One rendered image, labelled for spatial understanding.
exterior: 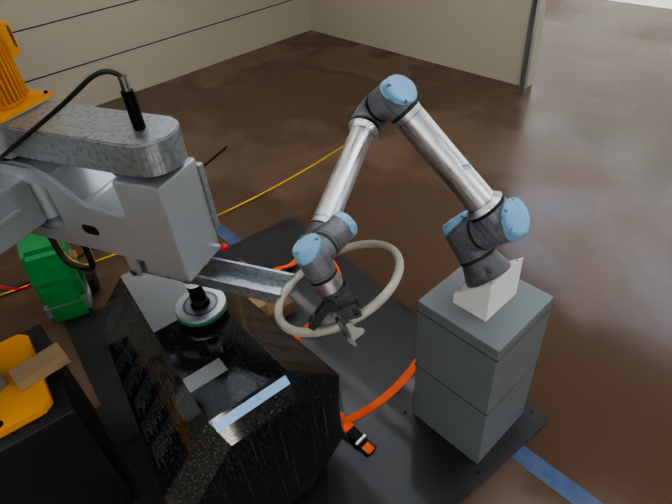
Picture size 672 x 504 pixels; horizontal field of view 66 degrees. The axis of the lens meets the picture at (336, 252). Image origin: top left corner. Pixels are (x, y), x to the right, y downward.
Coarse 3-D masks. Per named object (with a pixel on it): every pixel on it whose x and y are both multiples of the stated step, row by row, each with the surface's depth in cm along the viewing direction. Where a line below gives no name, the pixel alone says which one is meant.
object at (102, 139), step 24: (24, 120) 181; (72, 120) 178; (96, 120) 176; (120, 120) 175; (144, 120) 173; (168, 120) 172; (0, 144) 183; (24, 144) 180; (48, 144) 174; (72, 144) 169; (96, 144) 165; (120, 144) 161; (144, 144) 160; (168, 144) 164; (96, 168) 172; (120, 168) 168; (144, 168) 165; (168, 168) 168
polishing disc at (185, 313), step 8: (208, 288) 227; (184, 296) 224; (208, 296) 223; (216, 296) 223; (224, 296) 223; (176, 304) 221; (184, 304) 221; (216, 304) 219; (224, 304) 219; (176, 312) 217; (184, 312) 217; (192, 312) 217; (200, 312) 216; (208, 312) 216; (216, 312) 215; (184, 320) 213; (192, 320) 213; (200, 320) 213; (208, 320) 214
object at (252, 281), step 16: (144, 272) 211; (224, 272) 205; (240, 272) 204; (256, 272) 200; (272, 272) 196; (288, 272) 194; (224, 288) 196; (240, 288) 192; (256, 288) 189; (272, 288) 195
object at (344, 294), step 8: (344, 280) 153; (344, 288) 150; (328, 296) 149; (336, 296) 153; (344, 296) 152; (352, 296) 152; (336, 304) 153; (344, 304) 153; (352, 304) 151; (336, 312) 153; (344, 312) 152; (352, 312) 153; (360, 312) 153; (344, 320) 155
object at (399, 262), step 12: (372, 240) 190; (396, 252) 176; (396, 264) 170; (300, 276) 195; (396, 276) 165; (288, 288) 191; (384, 288) 162; (276, 300) 186; (372, 300) 160; (384, 300) 160; (276, 312) 179; (372, 312) 158; (288, 324) 170; (336, 324) 158; (300, 336) 164; (312, 336) 161
